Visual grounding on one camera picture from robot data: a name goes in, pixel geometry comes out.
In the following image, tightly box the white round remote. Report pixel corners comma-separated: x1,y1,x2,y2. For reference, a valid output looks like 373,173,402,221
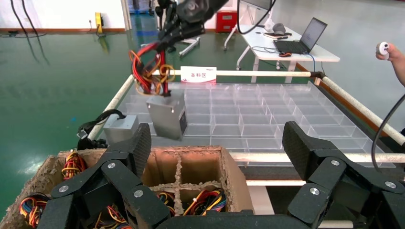
375,42,390,61

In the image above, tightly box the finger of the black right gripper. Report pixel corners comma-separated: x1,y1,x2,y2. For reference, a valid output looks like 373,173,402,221
164,20,206,45
156,0,178,49

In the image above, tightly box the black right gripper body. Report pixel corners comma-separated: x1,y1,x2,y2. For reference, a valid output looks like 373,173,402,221
175,0,230,30

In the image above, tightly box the person's hand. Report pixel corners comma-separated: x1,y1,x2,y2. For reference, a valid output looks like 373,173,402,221
375,42,405,64

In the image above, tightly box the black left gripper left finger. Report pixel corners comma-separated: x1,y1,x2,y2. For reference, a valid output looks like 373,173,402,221
37,123,171,229

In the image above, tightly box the silver power supply with wires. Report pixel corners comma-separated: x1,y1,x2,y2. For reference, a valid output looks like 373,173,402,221
128,42,188,141

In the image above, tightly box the red box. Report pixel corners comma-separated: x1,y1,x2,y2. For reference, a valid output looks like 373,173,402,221
215,11,238,33

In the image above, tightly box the black hanging wall cable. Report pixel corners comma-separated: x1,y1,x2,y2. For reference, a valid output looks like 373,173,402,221
9,0,51,65

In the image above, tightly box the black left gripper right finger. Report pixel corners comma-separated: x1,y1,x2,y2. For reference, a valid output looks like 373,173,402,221
282,121,405,229

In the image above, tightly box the white sign with red print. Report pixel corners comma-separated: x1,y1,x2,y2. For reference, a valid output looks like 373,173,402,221
180,65,218,84

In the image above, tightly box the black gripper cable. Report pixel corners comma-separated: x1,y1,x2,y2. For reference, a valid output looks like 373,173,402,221
371,94,405,174

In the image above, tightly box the white desk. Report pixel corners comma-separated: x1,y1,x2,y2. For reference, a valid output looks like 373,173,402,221
223,23,341,85

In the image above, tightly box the clear plastic divider tray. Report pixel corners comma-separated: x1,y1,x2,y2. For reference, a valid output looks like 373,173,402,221
98,80,396,168

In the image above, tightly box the black laptop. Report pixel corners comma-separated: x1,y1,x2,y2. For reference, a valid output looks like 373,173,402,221
273,17,329,55

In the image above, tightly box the person's forearm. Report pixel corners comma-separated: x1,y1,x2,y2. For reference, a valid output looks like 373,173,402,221
392,57,405,88

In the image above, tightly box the grey cap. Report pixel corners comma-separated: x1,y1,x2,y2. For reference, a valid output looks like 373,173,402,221
271,22,288,36

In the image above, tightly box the silver power supply black cable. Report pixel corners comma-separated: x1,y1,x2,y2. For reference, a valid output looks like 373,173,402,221
76,109,140,150

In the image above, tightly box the colourful wire bundle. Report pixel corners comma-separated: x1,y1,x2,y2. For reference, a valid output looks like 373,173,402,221
62,150,88,181
19,194,51,229
156,189,227,218
94,205,134,229

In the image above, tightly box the worn cardboard box with dividers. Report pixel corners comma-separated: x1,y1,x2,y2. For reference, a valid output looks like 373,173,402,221
0,145,255,229

